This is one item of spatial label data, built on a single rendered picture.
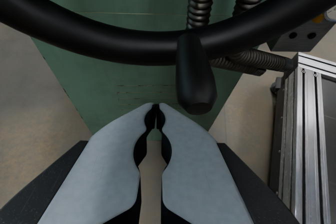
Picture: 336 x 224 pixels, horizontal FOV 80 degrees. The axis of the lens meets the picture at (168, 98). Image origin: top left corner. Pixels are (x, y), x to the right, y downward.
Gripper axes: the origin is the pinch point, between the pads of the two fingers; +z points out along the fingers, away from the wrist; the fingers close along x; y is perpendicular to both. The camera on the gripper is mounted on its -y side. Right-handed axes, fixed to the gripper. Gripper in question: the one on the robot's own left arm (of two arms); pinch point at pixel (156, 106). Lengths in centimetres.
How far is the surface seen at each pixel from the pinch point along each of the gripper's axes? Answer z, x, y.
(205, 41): 4.7, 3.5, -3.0
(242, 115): 66, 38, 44
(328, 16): 19.4, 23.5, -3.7
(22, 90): 73, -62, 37
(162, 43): 4.9, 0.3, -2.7
